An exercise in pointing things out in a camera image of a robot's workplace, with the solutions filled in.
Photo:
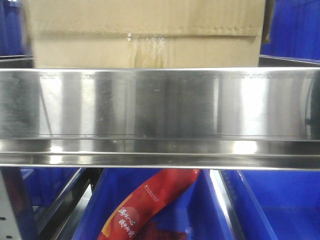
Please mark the large plain cardboard box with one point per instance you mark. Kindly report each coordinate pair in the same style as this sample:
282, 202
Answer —
145, 33

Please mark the stainless steel shelf rack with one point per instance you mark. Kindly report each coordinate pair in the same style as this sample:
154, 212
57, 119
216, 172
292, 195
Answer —
244, 119

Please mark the red snack bag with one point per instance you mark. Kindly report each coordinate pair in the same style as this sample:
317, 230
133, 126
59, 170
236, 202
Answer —
146, 201

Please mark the blue bin lower centre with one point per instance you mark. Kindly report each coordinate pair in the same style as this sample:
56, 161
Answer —
198, 214

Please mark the blue bin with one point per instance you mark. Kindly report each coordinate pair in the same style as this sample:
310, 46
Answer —
43, 184
198, 214
275, 204
12, 29
295, 30

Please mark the blue bin lower left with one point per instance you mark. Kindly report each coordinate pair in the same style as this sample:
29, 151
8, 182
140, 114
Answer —
43, 184

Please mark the blue bin lower right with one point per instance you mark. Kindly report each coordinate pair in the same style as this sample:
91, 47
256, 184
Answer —
275, 204

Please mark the blue bin upper right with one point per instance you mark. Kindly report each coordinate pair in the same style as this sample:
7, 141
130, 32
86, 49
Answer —
295, 30

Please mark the blue bin upper left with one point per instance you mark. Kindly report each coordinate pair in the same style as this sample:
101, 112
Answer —
12, 29

